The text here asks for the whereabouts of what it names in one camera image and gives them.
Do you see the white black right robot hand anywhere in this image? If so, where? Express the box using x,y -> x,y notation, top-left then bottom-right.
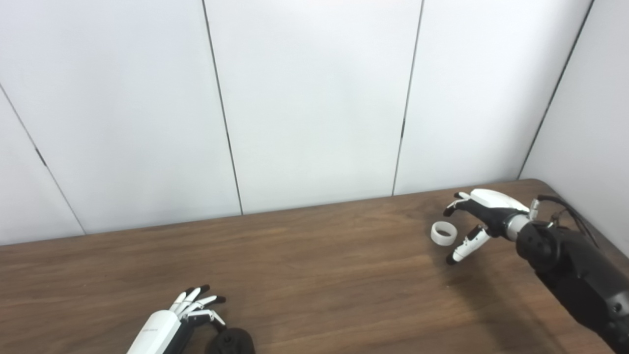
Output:
443,189 -> 531,266

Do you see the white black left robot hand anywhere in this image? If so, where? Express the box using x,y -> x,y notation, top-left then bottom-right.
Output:
127,284 -> 228,354

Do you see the white plastic ring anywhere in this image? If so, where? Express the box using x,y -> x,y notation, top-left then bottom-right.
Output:
431,221 -> 458,246

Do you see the round black plastic part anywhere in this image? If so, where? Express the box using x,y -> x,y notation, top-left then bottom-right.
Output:
205,328 -> 255,354

